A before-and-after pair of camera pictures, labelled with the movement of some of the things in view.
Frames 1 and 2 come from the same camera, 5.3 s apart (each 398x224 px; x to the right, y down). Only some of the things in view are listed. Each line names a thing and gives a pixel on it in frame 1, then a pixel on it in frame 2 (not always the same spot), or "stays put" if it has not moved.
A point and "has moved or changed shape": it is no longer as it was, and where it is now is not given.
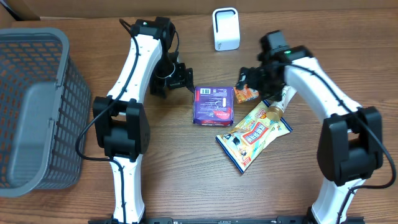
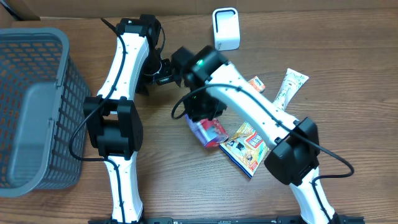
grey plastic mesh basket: [45, 107] stays put
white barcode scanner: [226, 29] stays put
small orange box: [245, 93] has moved or changed shape
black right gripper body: [269, 83] -> [201, 103]
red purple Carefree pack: [214, 106] has moved or changed shape
